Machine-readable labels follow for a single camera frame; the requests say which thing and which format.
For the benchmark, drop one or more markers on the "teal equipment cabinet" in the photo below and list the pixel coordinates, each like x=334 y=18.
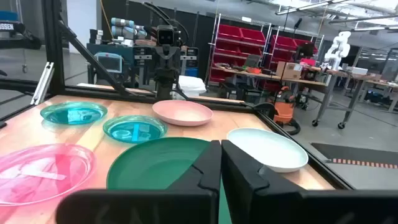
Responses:
x=102 y=48

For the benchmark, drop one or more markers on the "orange shop vacuum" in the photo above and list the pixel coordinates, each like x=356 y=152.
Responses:
x=283 y=112

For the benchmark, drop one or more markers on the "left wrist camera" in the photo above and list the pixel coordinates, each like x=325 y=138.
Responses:
x=165 y=35

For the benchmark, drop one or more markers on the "teach pendant with screen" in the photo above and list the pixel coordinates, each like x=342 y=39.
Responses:
x=109 y=63

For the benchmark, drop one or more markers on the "black aluminium table frame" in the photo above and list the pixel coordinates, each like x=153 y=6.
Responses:
x=54 y=46

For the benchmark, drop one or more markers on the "cardboard box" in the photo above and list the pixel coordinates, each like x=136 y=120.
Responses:
x=289 y=71

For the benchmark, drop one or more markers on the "white plastic bag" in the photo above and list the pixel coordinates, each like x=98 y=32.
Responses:
x=191 y=85

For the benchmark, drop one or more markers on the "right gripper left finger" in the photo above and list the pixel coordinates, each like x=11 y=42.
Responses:
x=155 y=205

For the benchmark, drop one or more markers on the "red bin shelving rack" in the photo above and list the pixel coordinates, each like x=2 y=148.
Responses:
x=230 y=32
x=281 y=42

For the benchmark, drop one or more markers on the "pale pink plastic plate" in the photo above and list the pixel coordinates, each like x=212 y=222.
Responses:
x=182 y=113

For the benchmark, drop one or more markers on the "blue storage bin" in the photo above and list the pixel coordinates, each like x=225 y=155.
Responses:
x=191 y=72

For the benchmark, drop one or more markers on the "white plastic plate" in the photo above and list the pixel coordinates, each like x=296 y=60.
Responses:
x=267 y=149

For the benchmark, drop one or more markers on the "hazard striped floor mat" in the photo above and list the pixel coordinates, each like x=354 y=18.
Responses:
x=357 y=152

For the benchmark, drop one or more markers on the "silver aluminium extrusion bar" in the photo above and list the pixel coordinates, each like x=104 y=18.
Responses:
x=43 y=82

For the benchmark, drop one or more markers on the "teal transparent plastic plate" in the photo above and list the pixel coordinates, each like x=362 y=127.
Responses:
x=135 y=130
x=74 y=113

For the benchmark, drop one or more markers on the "green plastic plate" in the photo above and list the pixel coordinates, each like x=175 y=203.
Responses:
x=155 y=165

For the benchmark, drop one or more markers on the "red transparent plastic plate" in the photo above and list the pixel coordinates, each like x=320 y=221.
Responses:
x=40 y=174

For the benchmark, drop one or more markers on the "black Trossen labelled device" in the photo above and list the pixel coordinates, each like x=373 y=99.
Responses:
x=12 y=28

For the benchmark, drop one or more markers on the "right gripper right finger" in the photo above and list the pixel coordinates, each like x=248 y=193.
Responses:
x=280 y=205

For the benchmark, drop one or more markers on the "wooden workbench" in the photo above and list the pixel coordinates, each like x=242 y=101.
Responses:
x=382 y=83
x=311 y=82

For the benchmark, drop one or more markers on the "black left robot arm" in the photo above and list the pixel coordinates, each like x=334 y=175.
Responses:
x=166 y=88

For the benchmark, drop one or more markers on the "dark laptop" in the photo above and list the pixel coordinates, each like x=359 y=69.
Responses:
x=252 y=60

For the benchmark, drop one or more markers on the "ceiling light strip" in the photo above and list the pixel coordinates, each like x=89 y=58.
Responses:
x=311 y=5

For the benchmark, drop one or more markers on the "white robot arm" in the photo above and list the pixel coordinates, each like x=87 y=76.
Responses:
x=339 y=46

